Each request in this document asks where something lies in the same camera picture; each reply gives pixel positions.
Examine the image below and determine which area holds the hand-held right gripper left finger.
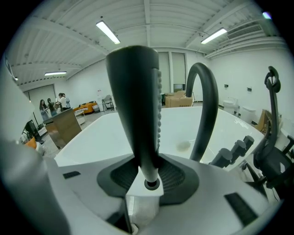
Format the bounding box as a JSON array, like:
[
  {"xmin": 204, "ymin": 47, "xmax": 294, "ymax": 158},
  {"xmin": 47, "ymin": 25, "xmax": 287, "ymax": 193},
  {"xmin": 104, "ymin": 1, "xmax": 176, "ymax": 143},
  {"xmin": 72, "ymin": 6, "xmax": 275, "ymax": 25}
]
[{"xmin": 47, "ymin": 155, "xmax": 139, "ymax": 235}]

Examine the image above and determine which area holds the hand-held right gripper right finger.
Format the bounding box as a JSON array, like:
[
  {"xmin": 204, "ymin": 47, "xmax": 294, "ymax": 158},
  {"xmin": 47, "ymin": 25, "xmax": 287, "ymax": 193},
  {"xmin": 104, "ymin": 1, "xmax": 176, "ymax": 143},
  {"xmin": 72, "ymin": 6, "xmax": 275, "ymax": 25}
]
[{"xmin": 158, "ymin": 153, "xmax": 276, "ymax": 235}]

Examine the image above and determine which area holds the white bathtub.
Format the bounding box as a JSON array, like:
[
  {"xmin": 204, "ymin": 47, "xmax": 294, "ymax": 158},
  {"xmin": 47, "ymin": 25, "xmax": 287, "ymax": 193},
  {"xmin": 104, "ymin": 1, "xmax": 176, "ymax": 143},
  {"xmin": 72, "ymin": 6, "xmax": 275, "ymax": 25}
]
[{"xmin": 54, "ymin": 106, "xmax": 265, "ymax": 172}]

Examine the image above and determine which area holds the black faucet knob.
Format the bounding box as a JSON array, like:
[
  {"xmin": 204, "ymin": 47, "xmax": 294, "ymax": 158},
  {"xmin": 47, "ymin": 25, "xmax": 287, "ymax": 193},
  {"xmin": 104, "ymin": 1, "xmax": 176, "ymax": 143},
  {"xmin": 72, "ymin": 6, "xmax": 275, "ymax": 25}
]
[
  {"xmin": 210, "ymin": 148, "xmax": 233, "ymax": 168},
  {"xmin": 229, "ymin": 140, "xmax": 247, "ymax": 159},
  {"xmin": 243, "ymin": 135, "xmax": 255, "ymax": 150}
]

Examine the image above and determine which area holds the dark wooden cabinet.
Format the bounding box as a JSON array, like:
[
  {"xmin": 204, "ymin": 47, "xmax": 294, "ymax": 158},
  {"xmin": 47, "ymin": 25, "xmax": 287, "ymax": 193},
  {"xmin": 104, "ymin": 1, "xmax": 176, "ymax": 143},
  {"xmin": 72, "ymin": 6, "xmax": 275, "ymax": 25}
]
[{"xmin": 43, "ymin": 107, "xmax": 83, "ymax": 149}]

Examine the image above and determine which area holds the black office chair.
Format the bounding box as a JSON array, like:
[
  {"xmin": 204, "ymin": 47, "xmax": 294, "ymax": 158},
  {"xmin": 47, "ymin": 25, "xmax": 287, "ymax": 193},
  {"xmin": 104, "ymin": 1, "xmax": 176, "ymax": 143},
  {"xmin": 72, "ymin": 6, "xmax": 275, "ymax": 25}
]
[{"xmin": 243, "ymin": 66, "xmax": 294, "ymax": 200}]

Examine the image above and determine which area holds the orange sofa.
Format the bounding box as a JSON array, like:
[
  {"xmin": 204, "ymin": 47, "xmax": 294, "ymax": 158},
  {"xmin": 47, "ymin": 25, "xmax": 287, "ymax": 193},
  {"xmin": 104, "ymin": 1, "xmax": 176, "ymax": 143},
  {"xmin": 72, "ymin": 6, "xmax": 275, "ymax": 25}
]
[{"xmin": 77, "ymin": 102, "xmax": 99, "ymax": 115}]

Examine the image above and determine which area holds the grey folding chair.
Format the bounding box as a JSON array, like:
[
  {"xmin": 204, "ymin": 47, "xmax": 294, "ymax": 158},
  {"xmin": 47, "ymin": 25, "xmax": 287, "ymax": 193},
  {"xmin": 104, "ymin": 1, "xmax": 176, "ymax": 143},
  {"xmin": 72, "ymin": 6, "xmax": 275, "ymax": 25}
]
[{"xmin": 101, "ymin": 94, "xmax": 115, "ymax": 112}]

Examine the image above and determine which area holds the small cardboard box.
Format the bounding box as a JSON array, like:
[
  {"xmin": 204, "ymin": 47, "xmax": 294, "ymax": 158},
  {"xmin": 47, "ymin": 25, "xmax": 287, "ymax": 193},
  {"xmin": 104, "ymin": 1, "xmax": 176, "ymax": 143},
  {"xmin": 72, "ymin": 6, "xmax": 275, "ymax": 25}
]
[{"xmin": 254, "ymin": 109, "xmax": 273, "ymax": 134}]

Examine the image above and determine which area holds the white two-piece toilet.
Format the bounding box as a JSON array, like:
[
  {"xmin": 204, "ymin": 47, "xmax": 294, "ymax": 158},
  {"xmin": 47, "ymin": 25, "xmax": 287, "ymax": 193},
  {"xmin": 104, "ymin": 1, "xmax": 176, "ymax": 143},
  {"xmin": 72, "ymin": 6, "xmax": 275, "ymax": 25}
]
[{"xmin": 222, "ymin": 96, "xmax": 239, "ymax": 115}]

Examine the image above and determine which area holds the large cardboard box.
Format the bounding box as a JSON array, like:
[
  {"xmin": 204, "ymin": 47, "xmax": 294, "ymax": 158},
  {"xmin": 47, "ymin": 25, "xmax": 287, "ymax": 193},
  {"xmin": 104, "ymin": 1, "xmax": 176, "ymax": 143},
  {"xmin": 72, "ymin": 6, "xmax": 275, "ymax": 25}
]
[{"xmin": 164, "ymin": 90, "xmax": 194, "ymax": 108}]

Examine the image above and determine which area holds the long ceiling light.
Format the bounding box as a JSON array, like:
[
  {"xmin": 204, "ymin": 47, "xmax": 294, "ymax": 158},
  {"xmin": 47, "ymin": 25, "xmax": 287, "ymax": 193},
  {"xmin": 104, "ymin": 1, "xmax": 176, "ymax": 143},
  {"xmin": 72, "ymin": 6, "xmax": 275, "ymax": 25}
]
[
  {"xmin": 200, "ymin": 27, "xmax": 228, "ymax": 45},
  {"xmin": 44, "ymin": 71, "xmax": 68, "ymax": 77},
  {"xmin": 96, "ymin": 20, "xmax": 121, "ymax": 45}
]

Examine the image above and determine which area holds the window with white blinds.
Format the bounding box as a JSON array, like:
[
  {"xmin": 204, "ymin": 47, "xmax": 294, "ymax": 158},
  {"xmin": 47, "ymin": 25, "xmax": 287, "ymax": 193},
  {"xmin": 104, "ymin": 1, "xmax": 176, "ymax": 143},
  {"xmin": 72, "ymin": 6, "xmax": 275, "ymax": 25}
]
[{"xmin": 158, "ymin": 51, "xmax": 187, "ymax": 94}]

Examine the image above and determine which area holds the ceiling air vent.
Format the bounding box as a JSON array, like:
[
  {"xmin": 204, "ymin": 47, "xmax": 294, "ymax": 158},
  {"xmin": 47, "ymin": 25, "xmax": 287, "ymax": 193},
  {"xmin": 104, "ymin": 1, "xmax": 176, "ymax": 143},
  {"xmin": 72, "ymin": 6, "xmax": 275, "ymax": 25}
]
[{"xmin": 226, "ymin": 23, "xmax": 264, "ymax": 41}]

